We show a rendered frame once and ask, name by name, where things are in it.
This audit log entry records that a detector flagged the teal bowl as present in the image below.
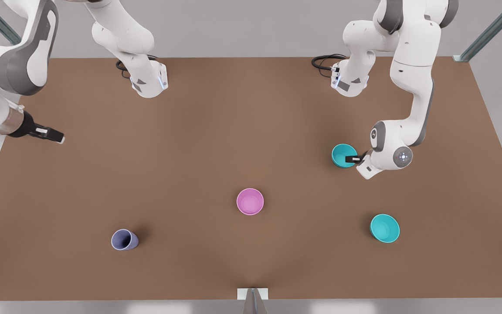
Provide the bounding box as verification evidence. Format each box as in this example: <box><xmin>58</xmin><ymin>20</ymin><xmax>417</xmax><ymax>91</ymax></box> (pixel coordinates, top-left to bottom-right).
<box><xmin>331</xmin><ymin>143</ymin><xmax>359</xmax><ymax>169</ymax></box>
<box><xmin>370</xmin><ymin>213</ymin><xmax>400</xmax><ymax>244</ymax></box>

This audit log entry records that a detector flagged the pink bowl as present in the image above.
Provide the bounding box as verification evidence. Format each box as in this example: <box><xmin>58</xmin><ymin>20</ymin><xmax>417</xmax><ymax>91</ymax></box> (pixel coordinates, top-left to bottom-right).
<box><xmin>236</xmin><ymin>188</ymin><xmax>265</xmax><ymax>216</ymax></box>

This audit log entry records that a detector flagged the purple cup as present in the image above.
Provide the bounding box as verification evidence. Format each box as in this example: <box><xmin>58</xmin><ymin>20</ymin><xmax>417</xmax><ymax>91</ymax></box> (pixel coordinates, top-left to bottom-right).
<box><xmin>111</xmin><ymin>229</ymin><xmax>140</xmax><ymax>251</ymax></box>

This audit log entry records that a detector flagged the black cable loop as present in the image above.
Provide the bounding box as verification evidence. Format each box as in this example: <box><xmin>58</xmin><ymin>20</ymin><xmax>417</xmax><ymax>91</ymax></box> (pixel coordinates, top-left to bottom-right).
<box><xmin>311</xmin><ymin>54</ymin><xmax>348</xmax><ymax>79</ymax></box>
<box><xmin>115</xmin><ymin>55</ymin><xmax>158</xmax><ymax>80</ymax></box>

